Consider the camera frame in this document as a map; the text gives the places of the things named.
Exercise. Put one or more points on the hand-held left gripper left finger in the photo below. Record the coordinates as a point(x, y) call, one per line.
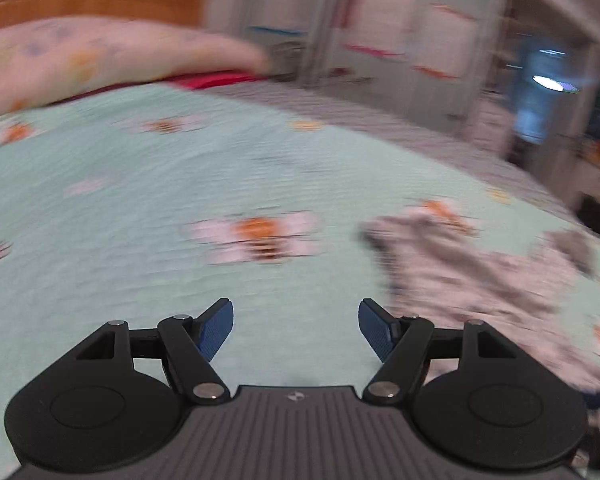
point(215, 327)

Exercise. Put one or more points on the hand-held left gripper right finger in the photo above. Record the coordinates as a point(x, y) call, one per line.
point(377, 327)

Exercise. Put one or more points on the printed white pajama pants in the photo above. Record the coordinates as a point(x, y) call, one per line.
point(480, 280)

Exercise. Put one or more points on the mint bee-print quilted bedspread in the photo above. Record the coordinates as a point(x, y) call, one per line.
point(130, 185)

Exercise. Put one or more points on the red bedding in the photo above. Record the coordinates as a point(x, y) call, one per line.
point(210, 81)

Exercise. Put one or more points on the grey hoops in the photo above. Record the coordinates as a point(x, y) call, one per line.
point(286, 60)

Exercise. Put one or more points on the orange-bordered poster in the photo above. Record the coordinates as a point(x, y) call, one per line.
point(447, 42)

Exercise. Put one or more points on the floral long pillow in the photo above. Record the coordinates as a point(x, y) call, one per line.
point(105, 55)

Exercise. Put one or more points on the pink-bordered poster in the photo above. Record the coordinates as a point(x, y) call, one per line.
point(382, 20)

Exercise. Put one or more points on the sliding-door wardrobe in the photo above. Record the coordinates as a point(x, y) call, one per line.
point(320, 10)

